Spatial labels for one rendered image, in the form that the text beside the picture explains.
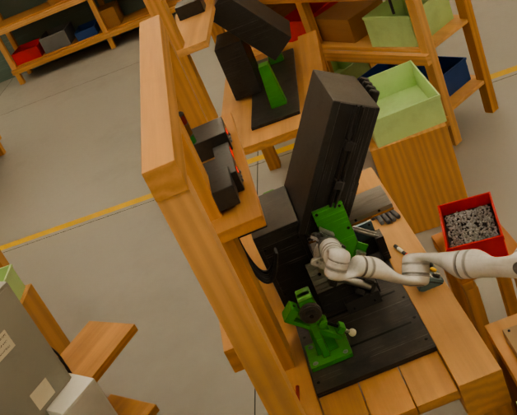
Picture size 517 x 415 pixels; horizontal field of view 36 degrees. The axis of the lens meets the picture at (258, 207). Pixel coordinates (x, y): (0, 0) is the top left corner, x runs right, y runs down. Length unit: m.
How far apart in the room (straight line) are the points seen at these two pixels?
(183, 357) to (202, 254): 2.62
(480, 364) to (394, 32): 3.23
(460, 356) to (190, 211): 1.05
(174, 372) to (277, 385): 2.28
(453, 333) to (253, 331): 0.76
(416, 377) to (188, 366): 2.19
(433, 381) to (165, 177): 1.12
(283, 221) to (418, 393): 0.80
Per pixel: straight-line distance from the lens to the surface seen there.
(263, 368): 2.31
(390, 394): 2.60
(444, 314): 2.77
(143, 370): 4.75
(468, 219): 3.23
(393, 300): 2.90
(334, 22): 5.85
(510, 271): 2.46
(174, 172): 1.96
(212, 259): 2.09
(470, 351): 2.62
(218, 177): 2.50
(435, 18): 5.47
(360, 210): 3.01
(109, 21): 11.49
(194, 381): 4.46
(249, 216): 2.40
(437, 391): 2.56
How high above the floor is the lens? 2.68
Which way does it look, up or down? 28 degrees down
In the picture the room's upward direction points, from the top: 24 degrees counter-clockwise
